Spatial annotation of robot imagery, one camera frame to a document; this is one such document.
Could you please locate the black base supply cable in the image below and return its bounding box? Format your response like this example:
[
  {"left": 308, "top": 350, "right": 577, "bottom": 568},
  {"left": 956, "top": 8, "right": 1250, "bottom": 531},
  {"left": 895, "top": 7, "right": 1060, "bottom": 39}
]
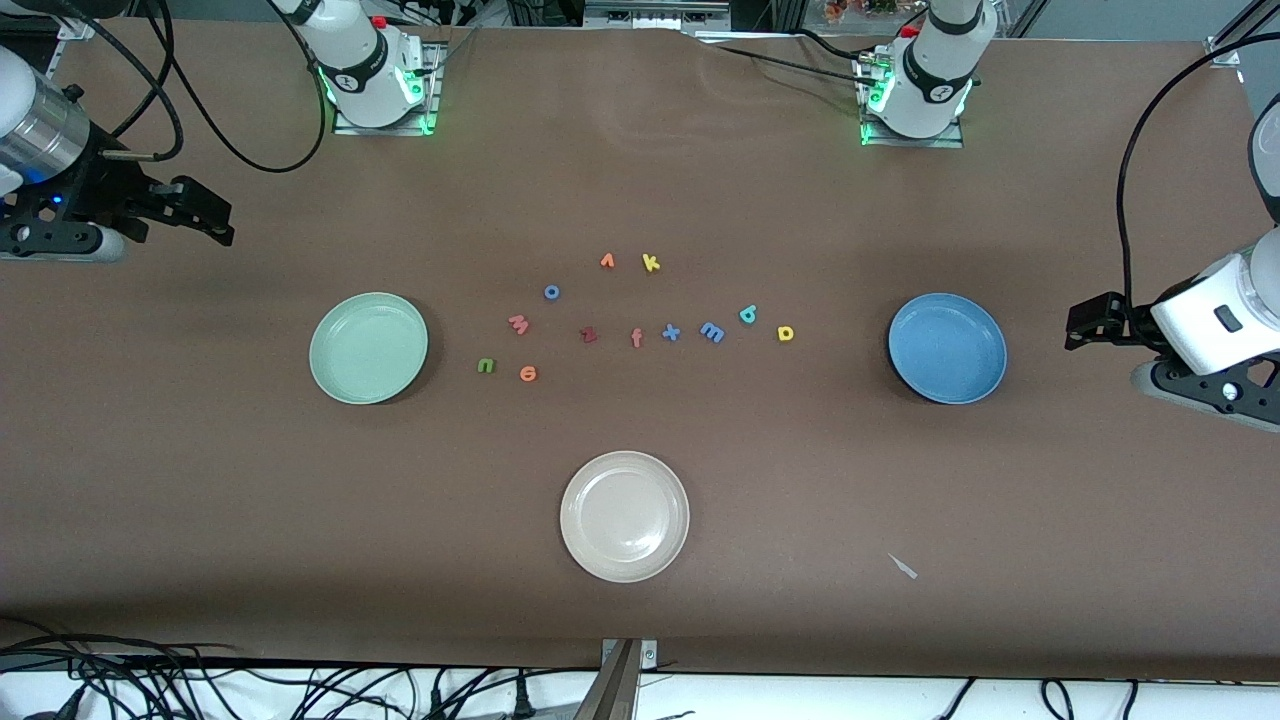
[{"left": 690, "top": 28, "right": 886, "bottom": 86}]

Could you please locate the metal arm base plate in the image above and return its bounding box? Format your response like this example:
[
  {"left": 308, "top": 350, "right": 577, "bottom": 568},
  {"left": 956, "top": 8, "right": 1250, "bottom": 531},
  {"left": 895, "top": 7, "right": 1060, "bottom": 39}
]
[
  {"left": 332, "top": 40, "right": 443, "bottom": 136},
  {"left": 855, "top": 55, "right": 966, "bottom": 149}
]

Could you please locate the beige plate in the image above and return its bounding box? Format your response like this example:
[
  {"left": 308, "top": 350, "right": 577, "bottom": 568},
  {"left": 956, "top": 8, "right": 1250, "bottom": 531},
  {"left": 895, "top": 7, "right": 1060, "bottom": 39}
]
[{"left": 559, "top": 450, "right": 691, "bottom": 584}]

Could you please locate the metal table edge bracket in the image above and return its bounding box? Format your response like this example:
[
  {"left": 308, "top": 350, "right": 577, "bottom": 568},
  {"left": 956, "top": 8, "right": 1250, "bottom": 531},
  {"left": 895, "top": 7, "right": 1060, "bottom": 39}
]
[{"left": 575, "top": 638, "right": 659, "bottom": 720}]

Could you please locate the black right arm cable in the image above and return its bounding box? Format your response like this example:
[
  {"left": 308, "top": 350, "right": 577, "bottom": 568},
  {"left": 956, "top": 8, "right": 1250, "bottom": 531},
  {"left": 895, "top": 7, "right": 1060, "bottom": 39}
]
[{"left": 60, "top": 0, "right": 329, "bottom": 175}]

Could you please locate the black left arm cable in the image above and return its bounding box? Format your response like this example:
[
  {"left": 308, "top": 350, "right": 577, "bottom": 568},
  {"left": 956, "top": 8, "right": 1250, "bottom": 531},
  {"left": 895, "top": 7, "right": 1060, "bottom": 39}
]
[{"left": 1115, "top": 40, "right": 1280, "bottom": 311}]

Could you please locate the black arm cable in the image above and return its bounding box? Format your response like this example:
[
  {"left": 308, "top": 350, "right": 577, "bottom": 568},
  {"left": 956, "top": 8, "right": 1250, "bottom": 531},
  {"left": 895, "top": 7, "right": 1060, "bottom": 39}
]
[
  {"left": 1115, "top": 40, "right": 1280, "bottom": 311},
  {"left": 60, "top": 0, "right": 329, "bottom": 175}
]

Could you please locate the aluminium frame profile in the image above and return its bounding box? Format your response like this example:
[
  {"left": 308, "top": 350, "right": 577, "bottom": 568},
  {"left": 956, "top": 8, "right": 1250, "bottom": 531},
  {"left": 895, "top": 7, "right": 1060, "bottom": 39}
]
[{"left": 1205, "top": 0, "right": 1280, "bottom": 66}]

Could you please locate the green plate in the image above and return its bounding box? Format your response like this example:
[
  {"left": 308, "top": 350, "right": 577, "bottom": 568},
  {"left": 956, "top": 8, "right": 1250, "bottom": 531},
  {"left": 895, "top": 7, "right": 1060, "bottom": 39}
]
[{"left": 309, "top": 292, "right": 430, "bottom": 406}]

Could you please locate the grey equipment box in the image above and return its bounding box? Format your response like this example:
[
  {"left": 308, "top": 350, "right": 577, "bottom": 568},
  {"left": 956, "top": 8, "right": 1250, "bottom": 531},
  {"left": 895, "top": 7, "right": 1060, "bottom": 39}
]
[{"left": 583, "top": 0, "right": 733, "bottom": 31}]

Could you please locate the blue plate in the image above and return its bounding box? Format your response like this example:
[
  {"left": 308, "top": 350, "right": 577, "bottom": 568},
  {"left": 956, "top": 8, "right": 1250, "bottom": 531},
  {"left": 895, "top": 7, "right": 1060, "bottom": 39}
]
[{"left": 888, "top": 292, "right": 1008, "bottom": 406}]

